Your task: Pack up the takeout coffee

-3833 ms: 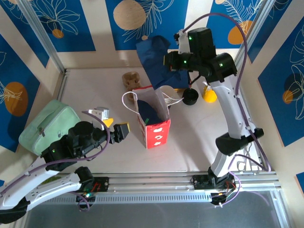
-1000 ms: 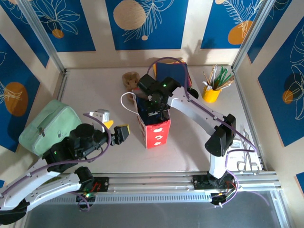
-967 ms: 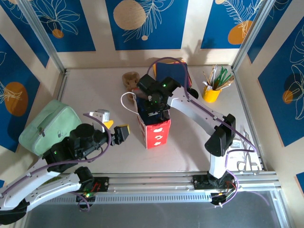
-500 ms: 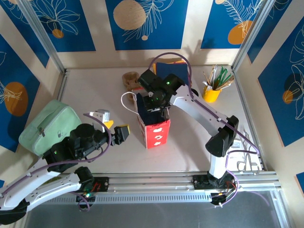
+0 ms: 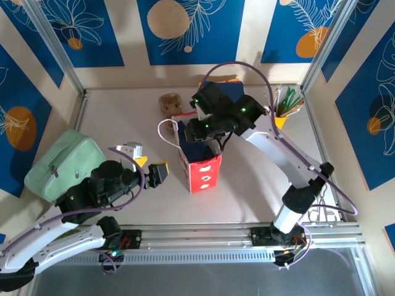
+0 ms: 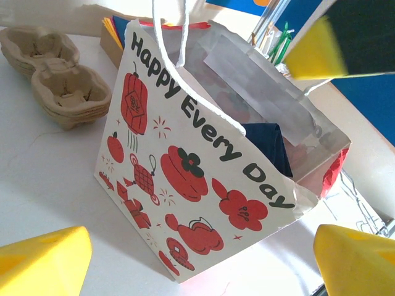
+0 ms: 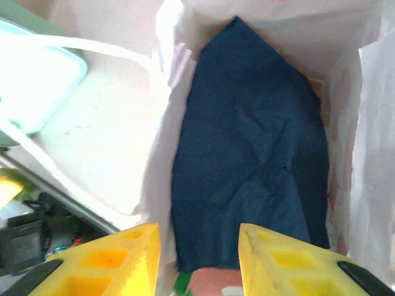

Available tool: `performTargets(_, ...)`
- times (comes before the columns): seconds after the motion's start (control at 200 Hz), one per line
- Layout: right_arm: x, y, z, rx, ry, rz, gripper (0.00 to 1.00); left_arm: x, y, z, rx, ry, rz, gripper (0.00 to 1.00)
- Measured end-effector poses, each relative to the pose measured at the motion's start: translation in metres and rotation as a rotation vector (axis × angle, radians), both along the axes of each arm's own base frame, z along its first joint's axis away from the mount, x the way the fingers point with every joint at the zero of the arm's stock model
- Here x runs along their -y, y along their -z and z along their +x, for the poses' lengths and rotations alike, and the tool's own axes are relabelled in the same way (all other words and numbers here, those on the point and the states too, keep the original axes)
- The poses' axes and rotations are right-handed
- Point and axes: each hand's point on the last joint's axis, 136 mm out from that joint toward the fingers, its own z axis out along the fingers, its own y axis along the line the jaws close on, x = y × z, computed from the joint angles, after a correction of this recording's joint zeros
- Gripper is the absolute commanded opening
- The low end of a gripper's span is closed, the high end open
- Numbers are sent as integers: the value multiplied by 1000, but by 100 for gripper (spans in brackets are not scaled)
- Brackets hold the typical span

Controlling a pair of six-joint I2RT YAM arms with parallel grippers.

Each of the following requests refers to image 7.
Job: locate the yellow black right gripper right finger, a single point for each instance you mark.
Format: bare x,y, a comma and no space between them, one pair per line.
293,268

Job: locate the green plastic stirrer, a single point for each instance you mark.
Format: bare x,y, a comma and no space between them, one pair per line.
182,285

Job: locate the mint green zipper pouch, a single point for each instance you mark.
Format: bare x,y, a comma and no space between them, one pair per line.
31,77

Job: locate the aluminium frame rail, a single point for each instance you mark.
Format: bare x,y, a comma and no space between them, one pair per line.
61,197

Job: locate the red white paper bag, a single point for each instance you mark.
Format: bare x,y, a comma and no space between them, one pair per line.
370,154

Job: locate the navy paper napkin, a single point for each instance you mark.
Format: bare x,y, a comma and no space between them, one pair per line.
247,138

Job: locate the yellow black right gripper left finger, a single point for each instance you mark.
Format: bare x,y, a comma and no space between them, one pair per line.
108,265

